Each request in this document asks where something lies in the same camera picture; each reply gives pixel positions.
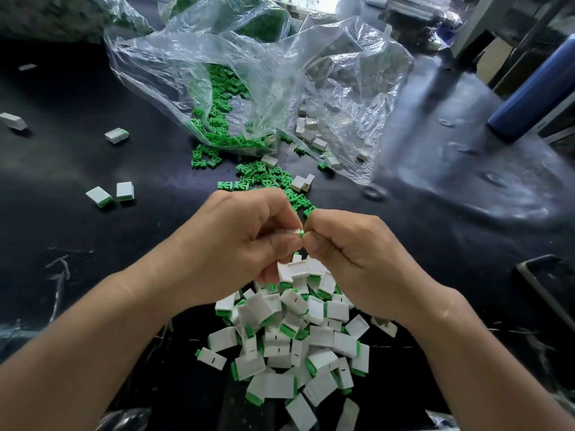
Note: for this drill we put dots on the person's left hand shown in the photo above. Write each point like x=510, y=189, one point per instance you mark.
x=220, y=247

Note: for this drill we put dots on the pile of green clips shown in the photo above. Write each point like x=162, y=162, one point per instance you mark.
x=225, y=112

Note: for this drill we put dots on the person's left forearm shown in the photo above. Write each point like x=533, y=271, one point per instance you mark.
x=76, y=368

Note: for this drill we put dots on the grey machine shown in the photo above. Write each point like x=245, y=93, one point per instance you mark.
x=418, y=11

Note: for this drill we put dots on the pile of assembled white-green pieces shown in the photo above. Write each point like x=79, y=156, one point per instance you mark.
x=292, y=341

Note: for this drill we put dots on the white metal frame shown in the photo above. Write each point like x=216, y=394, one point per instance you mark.
x=474, y=22

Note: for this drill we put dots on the person's right hand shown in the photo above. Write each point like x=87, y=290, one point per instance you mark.
x=373, y=260

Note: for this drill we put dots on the empty white shell right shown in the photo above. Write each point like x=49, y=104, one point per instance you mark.
x=384, y=327

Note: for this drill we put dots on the plastic bag full of green pieces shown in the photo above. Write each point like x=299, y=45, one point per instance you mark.
x=256, y=13

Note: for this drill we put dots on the assembled white-green part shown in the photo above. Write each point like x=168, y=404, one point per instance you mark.
x=117, y=135
x=13, y=121
x=211, y=358
x=125, y=191
x=99, y=196

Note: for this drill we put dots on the blue cylinder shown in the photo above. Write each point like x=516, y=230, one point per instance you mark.
x=541, y=89

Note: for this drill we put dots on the black smartphone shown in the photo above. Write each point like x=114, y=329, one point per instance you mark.
x=553, y=291

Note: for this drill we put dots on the clear plastic bag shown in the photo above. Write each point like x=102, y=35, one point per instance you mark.
x=359, y=67

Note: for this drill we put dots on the heap of white caps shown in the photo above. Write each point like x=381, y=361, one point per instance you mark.
x=310, y=139

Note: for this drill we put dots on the brown cardboard box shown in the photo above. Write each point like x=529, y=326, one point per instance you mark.
x=496, y=60

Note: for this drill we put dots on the green plastic part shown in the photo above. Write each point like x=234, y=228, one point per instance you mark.
x=300, y=233

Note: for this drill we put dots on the large bag of assembled pieces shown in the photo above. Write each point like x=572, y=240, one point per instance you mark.
x=67, y=13

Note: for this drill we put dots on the person's right forearm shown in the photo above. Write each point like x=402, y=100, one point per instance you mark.
x=508, y=368

